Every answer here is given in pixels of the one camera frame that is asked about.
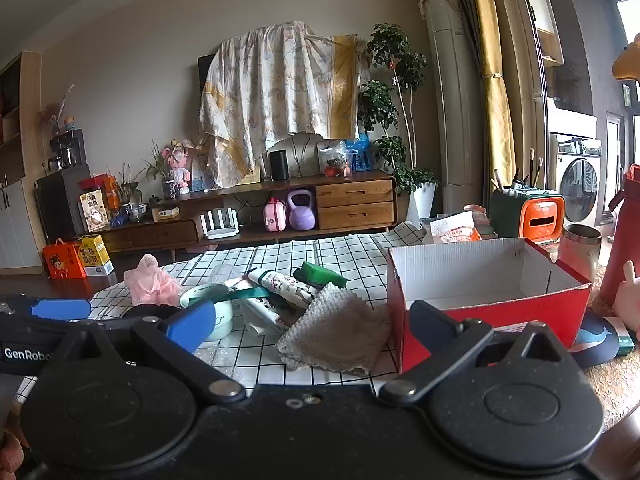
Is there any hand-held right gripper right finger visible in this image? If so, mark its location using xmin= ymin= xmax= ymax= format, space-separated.
xmin=378 ymin=299 xmax=584 ymax=405

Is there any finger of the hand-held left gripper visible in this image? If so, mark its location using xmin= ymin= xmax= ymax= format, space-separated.
xmin=0 ymin=294 xmax=92 ymax=322

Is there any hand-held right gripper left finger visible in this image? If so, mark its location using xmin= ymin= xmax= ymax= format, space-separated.
xmin=42 ymin=300 xmax=247 ymax=407

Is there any pink mesh bath pouf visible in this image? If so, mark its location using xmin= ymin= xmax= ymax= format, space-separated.
xmin=123 ymin=254 xmax=184 ymax=307

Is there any red cardboard box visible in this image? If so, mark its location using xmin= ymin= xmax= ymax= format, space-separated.
xmin=386 ymin=237 xmax=594 ymax=376

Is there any grey knitted cloth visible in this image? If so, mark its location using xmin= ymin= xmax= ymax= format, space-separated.
xmin=276 ymin=282 xmax=394 ymax=377

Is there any green sponge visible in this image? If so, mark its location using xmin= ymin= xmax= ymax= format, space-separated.
xmin=294 ymin=261 xmax=349 ymax=289

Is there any mint green cup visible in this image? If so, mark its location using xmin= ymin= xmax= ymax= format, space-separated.
xmin=179 ymin=284 xmax=234 ymax=342

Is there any orange gift bag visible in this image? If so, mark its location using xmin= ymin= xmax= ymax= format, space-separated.
xmin=43 ymin=239 xmax=89 ymax=280

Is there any yellow carton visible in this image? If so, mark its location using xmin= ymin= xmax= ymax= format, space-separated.
xmin=75 ymin=233 xmax=115 ymax=277

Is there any checkered tablecloth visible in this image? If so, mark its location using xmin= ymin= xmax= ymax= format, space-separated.
xmin=15 ymin=220 xmax=436 ymax=403

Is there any orange and white tissue pack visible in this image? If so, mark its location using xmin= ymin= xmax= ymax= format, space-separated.
xmin=429 ymin=211 xmax=484 ymax=245

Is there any black side cabinet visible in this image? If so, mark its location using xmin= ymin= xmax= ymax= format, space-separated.
xmin=35 ymin=170 xmax=94 ymax=247

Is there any white and yellow box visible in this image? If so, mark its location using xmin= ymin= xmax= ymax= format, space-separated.
xmin=78 ymin=192 xmax=112 ymax=234

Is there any white router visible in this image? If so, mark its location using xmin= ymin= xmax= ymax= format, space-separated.
xmin=199 ymin=208 xmax=240 ymax=240

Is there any white planter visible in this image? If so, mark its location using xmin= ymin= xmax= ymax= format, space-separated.
xmin=406 ymin=182 xmax=439 ymax=231

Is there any green and orange storage box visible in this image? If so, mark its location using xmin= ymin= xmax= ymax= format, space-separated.
xmin=489 ymin=188 xmax=566 ymax=242

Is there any purple kettlebell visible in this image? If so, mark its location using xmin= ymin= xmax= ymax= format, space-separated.
xmin=285 ymin=189 xmax=316 ymax=231

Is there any black coffee machine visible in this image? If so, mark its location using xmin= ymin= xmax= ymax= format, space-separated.
xmin=48 ymin=128 xmax=91 ymax=174

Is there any pink plush doll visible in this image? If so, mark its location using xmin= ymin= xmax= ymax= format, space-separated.
xmin=167 ymin=139 xmax=194 ymax=195

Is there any pink steel tumbler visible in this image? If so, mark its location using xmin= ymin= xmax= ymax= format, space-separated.
xmin=558 ymin=224 xmax=603 ymax=282

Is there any blue bag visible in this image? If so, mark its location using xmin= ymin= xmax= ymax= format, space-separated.
xmin=345 ymin=137 xmax=374 ymax=172

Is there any navy whale print pouch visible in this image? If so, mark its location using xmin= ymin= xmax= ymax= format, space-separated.
xmin=569 ymin=309 xmax=627 ymax=367

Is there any clear plastic bag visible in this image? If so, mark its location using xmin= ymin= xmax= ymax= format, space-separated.
xmin=318 ymin=140 xmax=349 ymax=177

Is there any black cylindrical speaker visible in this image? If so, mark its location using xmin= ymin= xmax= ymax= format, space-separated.
xmin=270 ymin=150 xmax=290 ymax=181

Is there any beige woven table mat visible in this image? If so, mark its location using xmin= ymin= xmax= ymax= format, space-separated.
xmin=582 ymin=347 xmax=640 ymax=433

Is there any washing machine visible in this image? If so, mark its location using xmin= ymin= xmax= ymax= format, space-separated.
xmin=549 ymin=131 xmax=604 ymax=227

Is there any grey shell shaped cushion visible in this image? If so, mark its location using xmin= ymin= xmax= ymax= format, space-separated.
xmin=266 ymin=132 xmax=327 ymax=179

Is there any pink plush toy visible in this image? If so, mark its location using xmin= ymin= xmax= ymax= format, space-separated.
xmin=613 ymin=260 xmax=640 ymax=334

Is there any white standing air conditioner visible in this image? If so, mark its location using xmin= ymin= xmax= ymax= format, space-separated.
xmin=418 ymin=0 xmax=485 ymax=217

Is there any red water bottle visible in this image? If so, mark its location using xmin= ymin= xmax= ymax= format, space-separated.
xmin=599 ymin=163 xmax=640 ymax=307

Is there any tall green potted plant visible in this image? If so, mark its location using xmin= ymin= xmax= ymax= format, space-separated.
xmin=356 ymin=23 xmax=442 ymax=196

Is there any yellow curtain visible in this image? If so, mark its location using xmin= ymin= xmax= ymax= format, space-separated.
xmin=466 ymin=0 xmax=517 ymax=197

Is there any floral cloth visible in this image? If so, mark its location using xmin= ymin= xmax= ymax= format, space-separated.
xmin=199 ymin=20 xmax=372 ymax=179

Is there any black television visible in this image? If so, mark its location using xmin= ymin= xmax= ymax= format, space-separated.
xmin=197 ymin=53 xmax=217 ymax=97

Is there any yellow plush toy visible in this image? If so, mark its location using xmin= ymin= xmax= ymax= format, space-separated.
xmin=612 ymin=32 xmax=640 ymax=81

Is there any wooden wall cabinet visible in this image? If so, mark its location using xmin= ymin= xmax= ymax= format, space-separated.
xmin=0 ymin=50 xmax=47 ymax=277

